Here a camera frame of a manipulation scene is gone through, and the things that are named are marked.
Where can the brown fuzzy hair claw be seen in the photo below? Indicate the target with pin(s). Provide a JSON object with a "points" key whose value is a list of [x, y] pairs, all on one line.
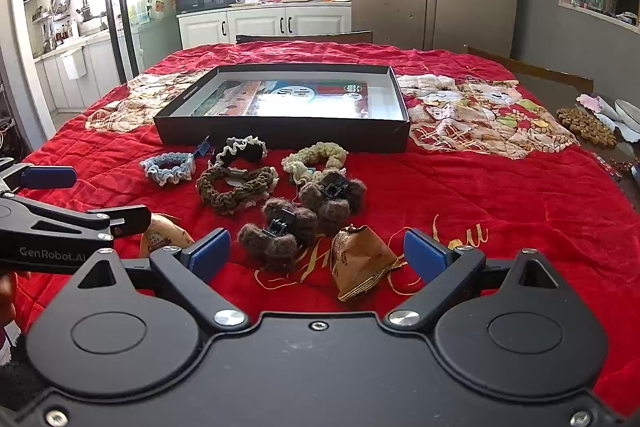
{"points": [[345, 202], [260, 241]]}

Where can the white hanging bin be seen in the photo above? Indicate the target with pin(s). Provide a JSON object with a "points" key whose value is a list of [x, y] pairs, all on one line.
{"points": [[73, 63]]}

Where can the black scrunchie with lace trim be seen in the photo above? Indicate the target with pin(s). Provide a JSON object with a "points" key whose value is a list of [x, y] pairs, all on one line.
{"points": [[245, 149]]}

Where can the brown knitted scrunchie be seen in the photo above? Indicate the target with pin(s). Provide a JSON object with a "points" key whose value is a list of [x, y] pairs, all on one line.
{"points": [[215, 194]]}

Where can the brown paper pyramid packet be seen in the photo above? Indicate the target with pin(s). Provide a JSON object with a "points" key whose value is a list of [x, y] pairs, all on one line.
{"points": [[365, 267], [160, 234]]}

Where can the red printed blanket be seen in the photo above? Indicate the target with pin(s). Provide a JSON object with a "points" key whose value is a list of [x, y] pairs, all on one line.
{"points": [[500, 207]]}

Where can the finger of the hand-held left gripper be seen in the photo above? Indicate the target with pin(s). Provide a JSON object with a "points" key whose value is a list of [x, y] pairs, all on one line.
{"points": [[47, 177], [127, 221]]}

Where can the blue binder clip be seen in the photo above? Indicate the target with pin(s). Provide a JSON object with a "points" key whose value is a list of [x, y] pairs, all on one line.
{"points": [[204, 150]]}

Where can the black cardboard box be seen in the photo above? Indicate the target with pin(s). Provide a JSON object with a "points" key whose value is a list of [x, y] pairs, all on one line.
{"points": [[280, 134]]}

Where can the wooden bead trivet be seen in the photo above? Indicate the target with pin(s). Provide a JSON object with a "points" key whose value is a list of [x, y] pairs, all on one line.
{"points": [[585, 127]]}

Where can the white cabinet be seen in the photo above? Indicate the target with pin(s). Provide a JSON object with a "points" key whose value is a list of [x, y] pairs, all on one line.
{"points": [[250, 22]]}

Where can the white kitchen counter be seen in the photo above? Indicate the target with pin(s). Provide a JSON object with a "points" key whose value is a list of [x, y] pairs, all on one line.
{"points": [[95, 67]]}

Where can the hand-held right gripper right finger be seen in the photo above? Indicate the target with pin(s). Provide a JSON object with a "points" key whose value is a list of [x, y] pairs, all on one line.
{"points": [[425, 253]]}

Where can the blue knitted scrunchie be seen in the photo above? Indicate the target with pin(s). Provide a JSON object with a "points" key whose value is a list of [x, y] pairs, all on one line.
{"points": [[165, 169]]}

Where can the white plate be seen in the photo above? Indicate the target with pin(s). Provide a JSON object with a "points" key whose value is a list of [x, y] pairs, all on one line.
{"points": [[629, 114]]}

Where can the pink cloth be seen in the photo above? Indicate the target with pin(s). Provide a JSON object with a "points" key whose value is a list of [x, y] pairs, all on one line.
{"points": [[590, 102]]}

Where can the cream knitted scrunchie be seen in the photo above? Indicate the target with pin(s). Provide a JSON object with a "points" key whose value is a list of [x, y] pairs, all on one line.
{"points": [[315, 153]]}

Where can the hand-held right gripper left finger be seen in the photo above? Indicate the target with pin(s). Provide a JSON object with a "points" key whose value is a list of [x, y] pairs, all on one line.
{"points": [[210, 253]]}

